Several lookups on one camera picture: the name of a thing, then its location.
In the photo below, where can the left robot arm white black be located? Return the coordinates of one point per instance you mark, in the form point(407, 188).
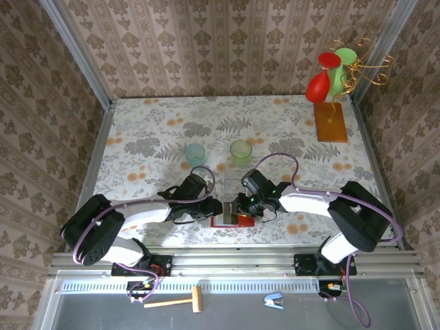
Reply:
point(148, 211)

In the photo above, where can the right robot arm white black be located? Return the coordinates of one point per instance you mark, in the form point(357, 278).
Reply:
point(302, 204)

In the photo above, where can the clear acrylic box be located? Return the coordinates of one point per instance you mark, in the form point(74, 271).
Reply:
point(233, 182)

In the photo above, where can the green plastic cup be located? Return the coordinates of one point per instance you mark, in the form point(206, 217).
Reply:
point(240, 153)

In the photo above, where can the blue-green plastic cup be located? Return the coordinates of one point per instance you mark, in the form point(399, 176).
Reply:
point(195, 156)

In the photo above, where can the wooden mallet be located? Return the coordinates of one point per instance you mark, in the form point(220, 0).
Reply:
point(196, 299)

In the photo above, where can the blue stapler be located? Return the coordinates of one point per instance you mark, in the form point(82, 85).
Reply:
point(273, 299)

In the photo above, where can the red plastic wine glass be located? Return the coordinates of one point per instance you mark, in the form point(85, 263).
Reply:
point(318, 87)

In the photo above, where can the green plastic wine glass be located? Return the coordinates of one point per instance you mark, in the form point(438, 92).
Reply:
point(337, 82)

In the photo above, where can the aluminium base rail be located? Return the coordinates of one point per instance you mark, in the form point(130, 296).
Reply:
point(233, 264)

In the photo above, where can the aluminium side rail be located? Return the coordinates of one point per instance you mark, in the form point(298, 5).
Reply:
point(364, 137)
point(99, 144)

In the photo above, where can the aluminium frame post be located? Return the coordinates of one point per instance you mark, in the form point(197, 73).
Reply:
point(79, 51)
point(385, 51)

